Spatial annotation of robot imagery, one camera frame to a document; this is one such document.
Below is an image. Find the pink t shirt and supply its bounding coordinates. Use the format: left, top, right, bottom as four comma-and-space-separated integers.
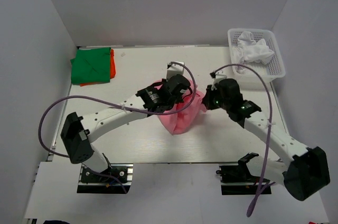
157, 80, 207, 135

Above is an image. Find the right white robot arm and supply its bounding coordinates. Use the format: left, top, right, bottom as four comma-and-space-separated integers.
202, 79, 331, 201

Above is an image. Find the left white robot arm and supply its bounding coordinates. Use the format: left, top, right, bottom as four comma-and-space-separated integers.
61, 74, 191, 181

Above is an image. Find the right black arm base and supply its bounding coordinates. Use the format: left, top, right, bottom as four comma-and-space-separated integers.
215, 165, 259, 195

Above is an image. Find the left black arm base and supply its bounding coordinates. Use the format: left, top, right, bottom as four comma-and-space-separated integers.
77, 164, 133, 194

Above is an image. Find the white crumpled t shirt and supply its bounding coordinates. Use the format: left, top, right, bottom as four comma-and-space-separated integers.
232, 31, 275, 64

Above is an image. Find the white plastic basket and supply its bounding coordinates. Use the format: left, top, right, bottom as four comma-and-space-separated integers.
228, 29, 286, 83

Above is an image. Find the orange folded t shirt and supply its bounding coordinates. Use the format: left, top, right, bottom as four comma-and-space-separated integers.
80, 49, 116, 87

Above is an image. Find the green folded t shirt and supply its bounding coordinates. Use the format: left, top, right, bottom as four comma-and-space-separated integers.
70, 47, 111, 85

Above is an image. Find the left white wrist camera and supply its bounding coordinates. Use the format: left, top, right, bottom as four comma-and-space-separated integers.
166, 61, 185, 80

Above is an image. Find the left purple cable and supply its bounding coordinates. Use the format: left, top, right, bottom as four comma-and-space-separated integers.
38, 61, 198, 194

